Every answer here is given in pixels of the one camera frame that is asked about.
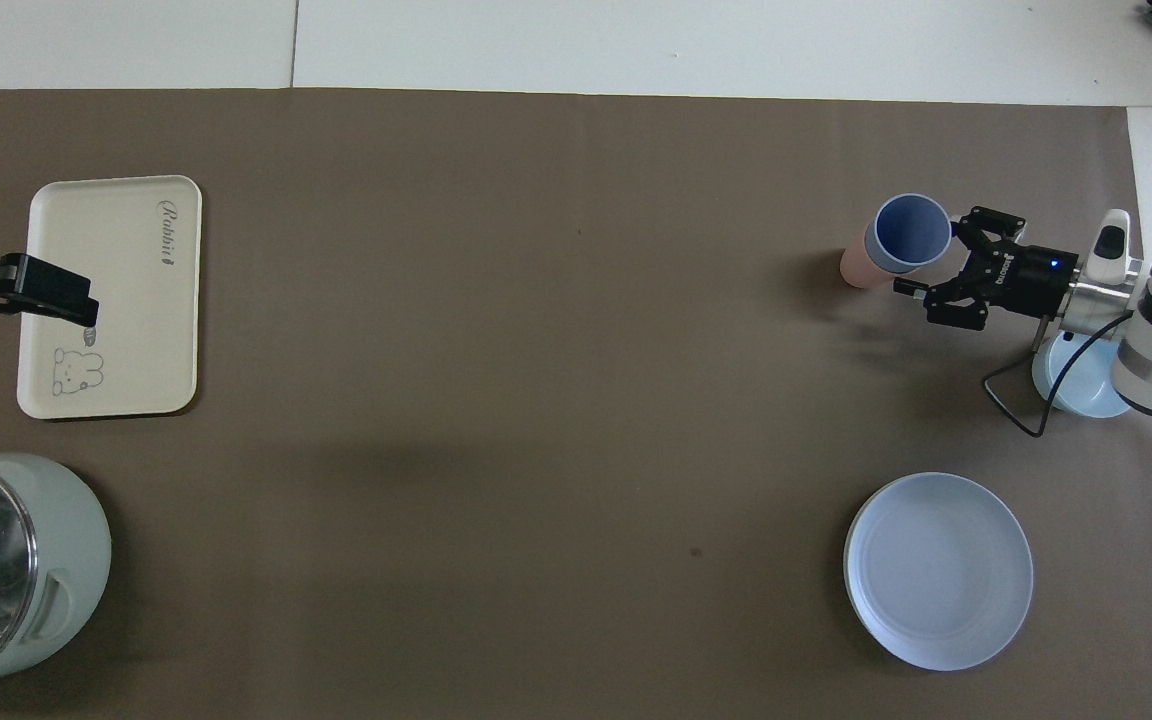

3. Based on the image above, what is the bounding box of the brown table mat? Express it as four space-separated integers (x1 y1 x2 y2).
0 88 1152 720

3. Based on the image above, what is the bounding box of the mint green cooking pot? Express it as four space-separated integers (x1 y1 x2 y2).
0 453 114 698

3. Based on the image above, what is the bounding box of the pink plastic cup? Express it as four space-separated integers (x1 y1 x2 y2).
840 235 902 291

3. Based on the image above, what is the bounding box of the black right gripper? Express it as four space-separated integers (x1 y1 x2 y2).
894 206 1079 331

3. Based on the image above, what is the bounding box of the blue plastic cup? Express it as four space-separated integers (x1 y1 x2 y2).
864 193 955 276

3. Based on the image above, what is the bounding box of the cream rabbit print tray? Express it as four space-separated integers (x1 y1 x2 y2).
16 175 203 420

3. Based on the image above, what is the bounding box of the blue plate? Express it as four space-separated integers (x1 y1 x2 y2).
844 472 1035 672

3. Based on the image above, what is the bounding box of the light blue bowl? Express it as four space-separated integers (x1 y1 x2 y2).
1031 335 1137 419

